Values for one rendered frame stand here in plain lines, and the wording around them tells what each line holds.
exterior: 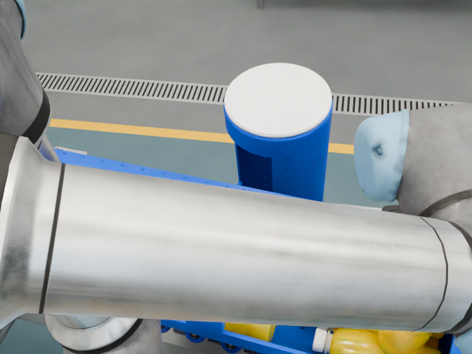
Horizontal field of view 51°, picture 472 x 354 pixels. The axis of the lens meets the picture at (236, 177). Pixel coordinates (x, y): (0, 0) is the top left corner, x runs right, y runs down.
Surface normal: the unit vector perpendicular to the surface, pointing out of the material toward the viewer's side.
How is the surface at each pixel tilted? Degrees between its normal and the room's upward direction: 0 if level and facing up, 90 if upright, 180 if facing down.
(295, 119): 0
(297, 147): 90
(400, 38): 0
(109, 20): 0
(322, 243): 28
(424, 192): 46
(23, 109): 88
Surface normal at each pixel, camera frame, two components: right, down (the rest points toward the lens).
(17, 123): 0.91, 0.24
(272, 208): 0.33, -0.73
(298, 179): 0.31, 0.72
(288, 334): 0.07, -0.91
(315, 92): -0.07, -0.62
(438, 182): -0.55, -0.49
